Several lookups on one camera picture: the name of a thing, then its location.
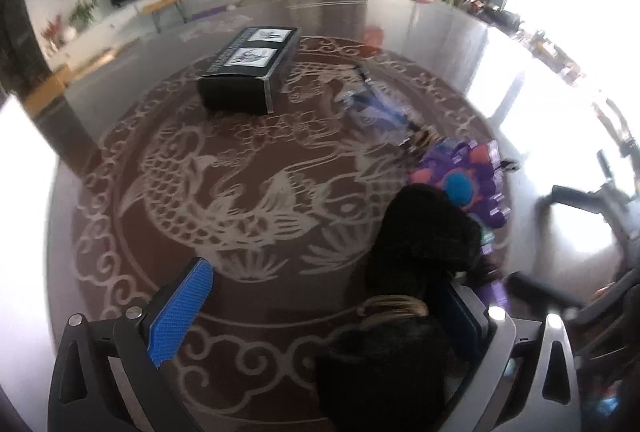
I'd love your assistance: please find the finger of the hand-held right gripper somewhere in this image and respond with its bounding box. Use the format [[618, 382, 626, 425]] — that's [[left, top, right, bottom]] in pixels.
[[537, 184, 640, 258], [506, 272, 581, 318]]

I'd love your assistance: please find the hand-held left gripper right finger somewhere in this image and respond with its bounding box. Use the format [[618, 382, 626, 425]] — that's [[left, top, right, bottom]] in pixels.
[[446, 282, 596, 432]]

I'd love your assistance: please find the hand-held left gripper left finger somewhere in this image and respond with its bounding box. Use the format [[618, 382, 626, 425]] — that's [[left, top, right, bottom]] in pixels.
[[47, 257, 214, 432]]

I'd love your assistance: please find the black velvet bow hair tie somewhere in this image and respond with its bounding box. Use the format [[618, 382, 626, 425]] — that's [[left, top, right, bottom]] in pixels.
[[315, 184, 485, 432]]

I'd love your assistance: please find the patterned brown glass desktop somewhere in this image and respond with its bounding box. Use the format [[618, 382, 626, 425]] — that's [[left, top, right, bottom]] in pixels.
[[45, 0, 640, 432]]

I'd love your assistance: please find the purple plastic toy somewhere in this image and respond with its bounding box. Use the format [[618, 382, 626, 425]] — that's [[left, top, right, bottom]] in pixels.
[[407, 137, 513, 313]]

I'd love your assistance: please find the white flat panel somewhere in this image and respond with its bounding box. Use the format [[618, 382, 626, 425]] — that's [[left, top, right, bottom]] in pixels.
[[0, 94, 58, 363]]

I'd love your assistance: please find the black rectangular box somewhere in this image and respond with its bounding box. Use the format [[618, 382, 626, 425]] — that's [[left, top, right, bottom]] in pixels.
[[197, 26, 301, 115]]

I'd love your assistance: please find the blue translucent hair clip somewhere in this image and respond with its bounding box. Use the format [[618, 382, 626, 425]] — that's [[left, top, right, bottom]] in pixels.
[[335, 67, 436, 148]]

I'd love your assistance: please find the cardboard box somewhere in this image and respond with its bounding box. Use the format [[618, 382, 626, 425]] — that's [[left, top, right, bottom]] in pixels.
[[22, 64, 73, 118]]

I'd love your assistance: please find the white tv cabinet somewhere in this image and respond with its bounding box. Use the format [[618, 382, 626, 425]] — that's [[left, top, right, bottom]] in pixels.
[[47, 0, 251, 63]]

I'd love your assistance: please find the red flower vase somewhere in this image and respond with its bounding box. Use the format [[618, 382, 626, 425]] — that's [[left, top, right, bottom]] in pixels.
[[41, 15, 68, 50]]

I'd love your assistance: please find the wooden bench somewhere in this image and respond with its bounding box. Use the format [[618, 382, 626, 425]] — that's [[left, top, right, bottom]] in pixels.
[[141, 0, 192, 33]]

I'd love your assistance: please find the dark bookshelf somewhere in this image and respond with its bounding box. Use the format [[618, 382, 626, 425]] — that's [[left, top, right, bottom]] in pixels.
[[0, 0, 53, 98]]

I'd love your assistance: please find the bushy potted green plant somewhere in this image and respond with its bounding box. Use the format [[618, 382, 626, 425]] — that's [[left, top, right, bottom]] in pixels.
[[68, 0, 100, 30]]

